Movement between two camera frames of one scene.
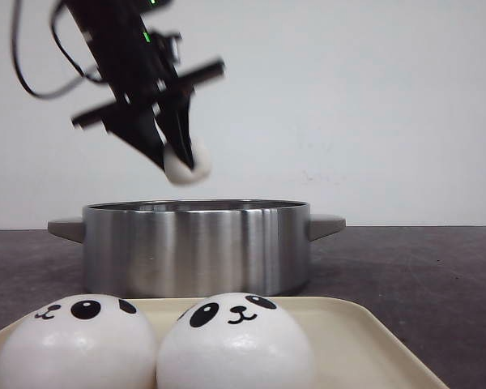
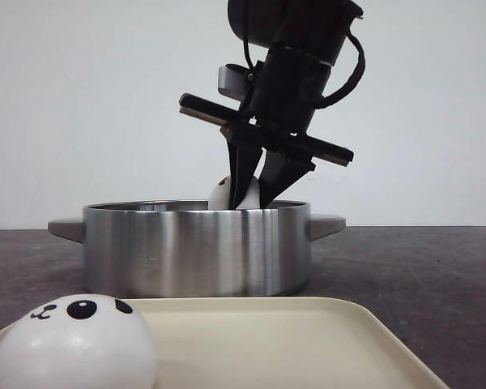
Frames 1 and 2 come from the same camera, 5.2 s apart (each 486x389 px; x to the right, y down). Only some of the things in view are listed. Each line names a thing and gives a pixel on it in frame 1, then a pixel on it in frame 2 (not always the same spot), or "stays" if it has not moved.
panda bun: x=235 y=340 → x=219 y=195
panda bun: x=78 y=342 stays
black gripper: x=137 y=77 → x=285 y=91
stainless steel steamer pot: x=196 y=248 stays
